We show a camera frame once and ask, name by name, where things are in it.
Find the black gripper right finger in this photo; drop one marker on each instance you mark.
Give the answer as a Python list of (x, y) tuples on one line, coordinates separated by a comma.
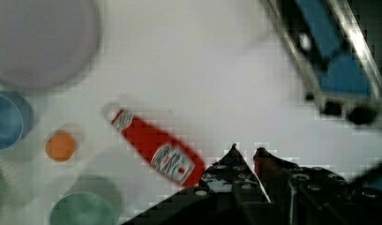
[(315, 195)]

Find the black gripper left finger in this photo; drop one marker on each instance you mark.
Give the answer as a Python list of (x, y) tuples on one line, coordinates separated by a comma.
[(215, 200)]

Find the black toaster oven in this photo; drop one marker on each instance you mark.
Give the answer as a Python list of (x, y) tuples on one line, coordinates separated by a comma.
[(336, 46)]

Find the red ketchup bottle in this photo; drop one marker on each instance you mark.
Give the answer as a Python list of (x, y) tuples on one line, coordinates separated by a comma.
[(164, 152)]

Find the small orange fruit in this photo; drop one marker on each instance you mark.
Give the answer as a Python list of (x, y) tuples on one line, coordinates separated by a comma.
[(61, 146)]

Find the blue cup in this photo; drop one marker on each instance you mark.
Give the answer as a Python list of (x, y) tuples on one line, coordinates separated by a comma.
[(16, 119)]

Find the lilac round plate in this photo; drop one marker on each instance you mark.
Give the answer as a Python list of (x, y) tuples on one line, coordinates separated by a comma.
[(44, 43)]

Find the green mug with handle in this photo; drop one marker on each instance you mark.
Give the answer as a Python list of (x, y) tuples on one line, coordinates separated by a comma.
[(92, 200)]

